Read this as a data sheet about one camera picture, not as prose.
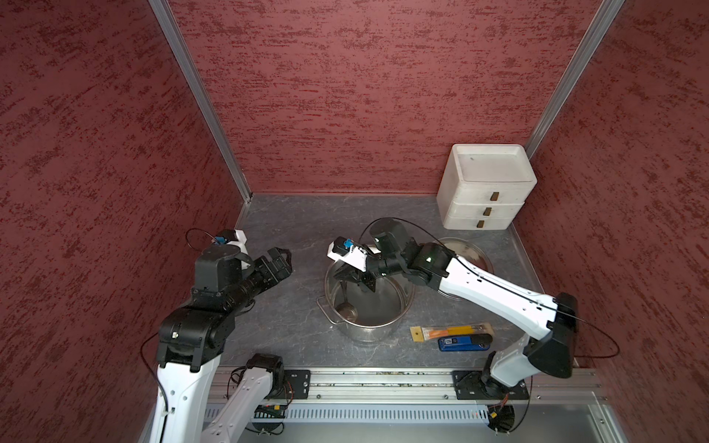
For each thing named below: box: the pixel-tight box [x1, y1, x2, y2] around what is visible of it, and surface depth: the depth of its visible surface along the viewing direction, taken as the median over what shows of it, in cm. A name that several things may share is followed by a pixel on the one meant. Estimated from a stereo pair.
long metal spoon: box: [334, 279, 359, 324], surface depth 81 cm
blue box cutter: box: [437, 333, 493, 352], surface depth 81 cm
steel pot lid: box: [434, 236, 495, 275], surface depth 108 cm
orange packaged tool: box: [409, 323, 495, 343], surface depth 85 cm
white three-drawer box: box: [436, 143, 539, 231], surface depth 102 cm
